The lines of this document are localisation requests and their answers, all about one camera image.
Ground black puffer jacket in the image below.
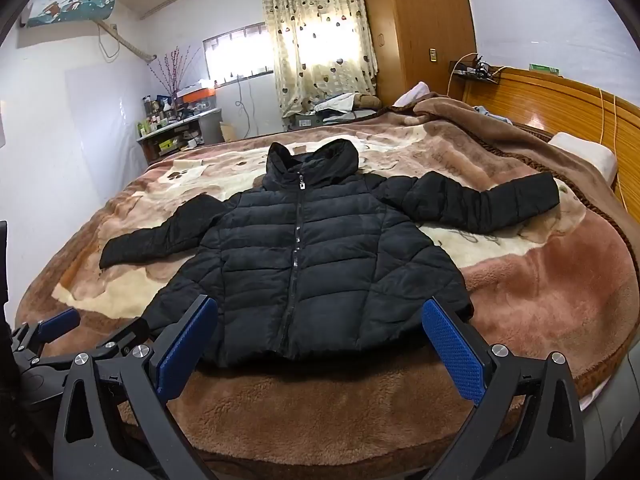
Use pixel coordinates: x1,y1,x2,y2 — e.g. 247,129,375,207
100,139,560,370

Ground cluttered side desk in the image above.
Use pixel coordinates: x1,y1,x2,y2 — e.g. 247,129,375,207
137,108,224,166

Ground orange box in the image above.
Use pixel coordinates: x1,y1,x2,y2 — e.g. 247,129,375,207
181,87,216,103

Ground white pillow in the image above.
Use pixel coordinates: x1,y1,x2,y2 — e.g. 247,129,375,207
549,132,617,185

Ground pink flower branches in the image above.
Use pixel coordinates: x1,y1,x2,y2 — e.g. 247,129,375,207
148,46,196,96

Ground wooden headboard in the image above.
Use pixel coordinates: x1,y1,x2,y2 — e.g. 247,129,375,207
463,68,639,218

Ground brown plush toy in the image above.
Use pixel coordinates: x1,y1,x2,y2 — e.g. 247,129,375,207
352,93,383,110

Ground heart patterned curtain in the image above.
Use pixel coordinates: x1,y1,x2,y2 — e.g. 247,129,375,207
262,0,378,118

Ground wooden wardrobe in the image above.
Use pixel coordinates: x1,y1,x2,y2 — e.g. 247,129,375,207
364,0,476,106

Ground wall air conditioner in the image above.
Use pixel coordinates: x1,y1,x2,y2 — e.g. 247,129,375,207
20,0,116,28

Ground power strip with cables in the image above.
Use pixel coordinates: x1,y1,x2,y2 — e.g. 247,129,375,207
449,52,502,84

